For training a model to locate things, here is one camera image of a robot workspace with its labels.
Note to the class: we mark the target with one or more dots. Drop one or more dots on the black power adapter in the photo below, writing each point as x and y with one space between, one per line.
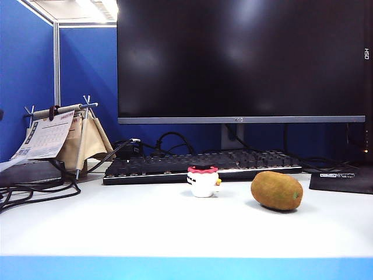
129 151

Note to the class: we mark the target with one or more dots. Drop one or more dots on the black mouse pad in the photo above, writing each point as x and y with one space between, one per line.
341 183

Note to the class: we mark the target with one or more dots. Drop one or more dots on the brown kiwi fruit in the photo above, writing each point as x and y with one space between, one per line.
275 191

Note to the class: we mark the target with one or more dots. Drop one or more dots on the white paper calendar sheet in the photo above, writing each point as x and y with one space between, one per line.
46 137

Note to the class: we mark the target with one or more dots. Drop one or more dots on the black monitor with HSD logo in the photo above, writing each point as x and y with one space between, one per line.
369 93

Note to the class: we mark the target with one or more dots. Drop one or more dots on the small white red-rimmed cup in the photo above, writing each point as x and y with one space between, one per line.
202 185

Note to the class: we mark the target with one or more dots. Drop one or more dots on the beige tent-shaped desk stand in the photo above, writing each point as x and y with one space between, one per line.
93 137

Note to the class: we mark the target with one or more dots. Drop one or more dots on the large black computer monitor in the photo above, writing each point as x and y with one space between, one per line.
233 58

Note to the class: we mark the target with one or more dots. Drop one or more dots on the black flat notebook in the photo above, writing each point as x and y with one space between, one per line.
26 173

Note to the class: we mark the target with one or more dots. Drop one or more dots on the silver partition post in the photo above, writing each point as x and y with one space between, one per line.
57 64

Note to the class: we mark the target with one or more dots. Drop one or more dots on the silver monitor stand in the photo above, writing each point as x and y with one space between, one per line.
231 136

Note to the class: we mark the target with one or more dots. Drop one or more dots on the black mechanical keyboard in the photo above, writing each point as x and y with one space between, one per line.
163 167

